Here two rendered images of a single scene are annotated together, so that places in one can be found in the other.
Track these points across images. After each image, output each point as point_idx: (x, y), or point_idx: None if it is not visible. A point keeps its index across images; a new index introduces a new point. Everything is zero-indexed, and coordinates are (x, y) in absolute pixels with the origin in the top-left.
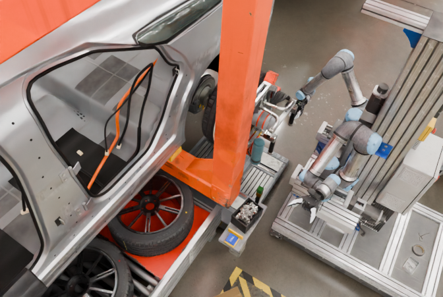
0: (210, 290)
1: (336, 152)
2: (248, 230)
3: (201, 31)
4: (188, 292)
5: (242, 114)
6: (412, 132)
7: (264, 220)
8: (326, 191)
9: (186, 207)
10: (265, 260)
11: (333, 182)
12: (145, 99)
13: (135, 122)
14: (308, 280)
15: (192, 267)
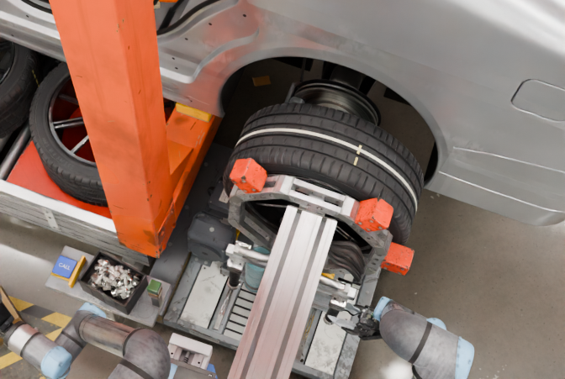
0: (29, 284)
1: (113, 352)
2: (91, 294)
3: None
4: (21, 249)
5: (79, 97)
6: None
7: None
8: (13, 343)
9: None
10: (101, 375)
11: (39, 357)
12: None
13: (191, 3)
14: None
15: (68, 244)
